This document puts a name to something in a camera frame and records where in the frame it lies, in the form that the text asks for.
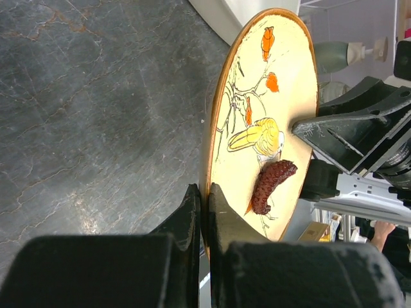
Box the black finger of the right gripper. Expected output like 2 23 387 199
317 76 401 116
292 87 410 175

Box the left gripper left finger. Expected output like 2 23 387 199
1 184 200 307

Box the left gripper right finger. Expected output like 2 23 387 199
208 184 405 307

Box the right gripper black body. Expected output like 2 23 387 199
372 139 410 199

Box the floral ceramic plate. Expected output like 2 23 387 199
199 8 319 248

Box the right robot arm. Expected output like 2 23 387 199
292 76 410 226

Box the beige pump soap bottle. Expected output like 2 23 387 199
314 37 389 74

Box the dark red food piece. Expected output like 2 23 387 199
245 160 298 216

